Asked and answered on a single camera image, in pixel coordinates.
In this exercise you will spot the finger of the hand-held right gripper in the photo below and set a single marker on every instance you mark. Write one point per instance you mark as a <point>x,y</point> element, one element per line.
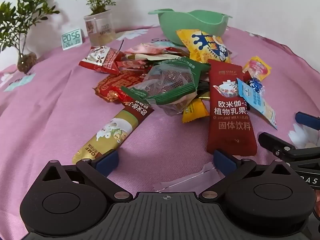
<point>308,120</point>
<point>273,141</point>

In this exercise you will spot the pink snack packet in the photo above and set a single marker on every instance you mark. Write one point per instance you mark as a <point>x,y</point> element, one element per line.
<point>145,48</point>

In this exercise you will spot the clear snack packet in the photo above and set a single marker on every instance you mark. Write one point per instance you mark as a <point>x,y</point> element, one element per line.
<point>173,108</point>

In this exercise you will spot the bushy plant in glass vase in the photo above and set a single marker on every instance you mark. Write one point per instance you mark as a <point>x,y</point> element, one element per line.
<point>25,60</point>

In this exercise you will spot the dark red long sachet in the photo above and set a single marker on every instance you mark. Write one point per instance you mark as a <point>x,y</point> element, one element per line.
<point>230,115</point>

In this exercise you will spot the small digital clock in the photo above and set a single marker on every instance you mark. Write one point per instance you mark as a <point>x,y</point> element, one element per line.
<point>71,39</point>

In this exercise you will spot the green plastic bowl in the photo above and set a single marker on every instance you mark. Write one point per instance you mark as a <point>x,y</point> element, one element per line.
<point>190,27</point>

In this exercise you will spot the red and gold ornate packet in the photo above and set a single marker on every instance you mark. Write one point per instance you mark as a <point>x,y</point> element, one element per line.
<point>112,87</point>

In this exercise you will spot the plant in white printed cup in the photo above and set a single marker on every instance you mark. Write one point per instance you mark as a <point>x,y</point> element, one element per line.
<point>100,27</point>

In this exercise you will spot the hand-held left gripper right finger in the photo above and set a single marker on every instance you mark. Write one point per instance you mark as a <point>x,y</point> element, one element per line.
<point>224,161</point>

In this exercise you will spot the small plain yellow packet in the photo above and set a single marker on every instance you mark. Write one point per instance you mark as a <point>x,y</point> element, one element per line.
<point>195,111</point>

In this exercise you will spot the pink printed tablecloth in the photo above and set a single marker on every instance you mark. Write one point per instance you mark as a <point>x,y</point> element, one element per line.
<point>50,120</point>

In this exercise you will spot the green packet with clear window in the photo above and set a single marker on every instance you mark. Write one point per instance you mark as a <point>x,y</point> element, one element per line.
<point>175,91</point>

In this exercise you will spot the blue foil chocolate ball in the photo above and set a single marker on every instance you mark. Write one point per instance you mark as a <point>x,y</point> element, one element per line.
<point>255,85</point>

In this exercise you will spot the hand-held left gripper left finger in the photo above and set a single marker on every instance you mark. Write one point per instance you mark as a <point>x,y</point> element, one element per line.
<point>107,160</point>

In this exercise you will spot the gold and brown long sachet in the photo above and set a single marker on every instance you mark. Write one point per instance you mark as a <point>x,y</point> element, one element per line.
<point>112,132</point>

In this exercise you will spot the red and white snack packet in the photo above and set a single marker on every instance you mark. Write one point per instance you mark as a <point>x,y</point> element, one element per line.
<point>100,60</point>

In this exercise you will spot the yellow snack packet blue splash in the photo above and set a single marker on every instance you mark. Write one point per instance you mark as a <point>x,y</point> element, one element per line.
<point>205,45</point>

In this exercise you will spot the light blue sachet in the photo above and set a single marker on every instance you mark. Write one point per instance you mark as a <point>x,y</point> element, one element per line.
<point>252,100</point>

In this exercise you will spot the yellow and pink candy packet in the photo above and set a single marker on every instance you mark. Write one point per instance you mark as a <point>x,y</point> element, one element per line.
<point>258,67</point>

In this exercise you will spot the pale pink translucent wrapper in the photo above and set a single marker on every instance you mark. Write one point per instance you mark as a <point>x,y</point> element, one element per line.
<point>185,181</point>

